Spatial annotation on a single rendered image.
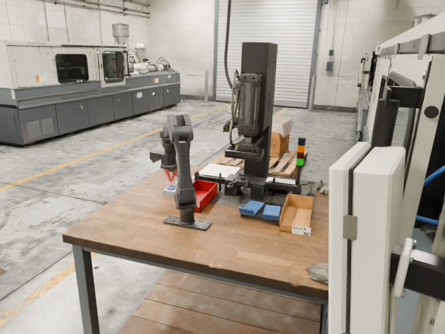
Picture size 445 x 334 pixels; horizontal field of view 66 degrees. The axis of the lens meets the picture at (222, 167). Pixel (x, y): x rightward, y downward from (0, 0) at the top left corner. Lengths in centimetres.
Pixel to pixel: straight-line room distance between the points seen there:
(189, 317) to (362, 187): 166
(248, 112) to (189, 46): 1043
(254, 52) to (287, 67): 922
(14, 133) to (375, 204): 624
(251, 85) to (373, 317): 122
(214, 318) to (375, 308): 153
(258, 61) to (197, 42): 1022
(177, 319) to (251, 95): 125
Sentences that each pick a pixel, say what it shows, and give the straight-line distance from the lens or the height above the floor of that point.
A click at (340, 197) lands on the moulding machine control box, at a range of 51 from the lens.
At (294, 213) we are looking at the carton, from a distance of 162.
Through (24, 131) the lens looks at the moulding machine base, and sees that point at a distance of 642.
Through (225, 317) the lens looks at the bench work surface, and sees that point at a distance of 205.
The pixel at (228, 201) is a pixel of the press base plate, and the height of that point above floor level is 90.
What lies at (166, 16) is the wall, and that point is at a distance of 1243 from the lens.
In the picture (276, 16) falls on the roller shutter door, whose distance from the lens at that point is 1104.
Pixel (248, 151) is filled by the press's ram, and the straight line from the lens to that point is 168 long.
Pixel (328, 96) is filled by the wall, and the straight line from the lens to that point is 1086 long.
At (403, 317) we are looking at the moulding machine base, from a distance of 106.
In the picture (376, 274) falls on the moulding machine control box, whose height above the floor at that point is 131.
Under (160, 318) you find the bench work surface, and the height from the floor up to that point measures 22.
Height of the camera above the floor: 160
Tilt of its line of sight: 19 degrees down
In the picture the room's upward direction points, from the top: 2 degrees clockwise
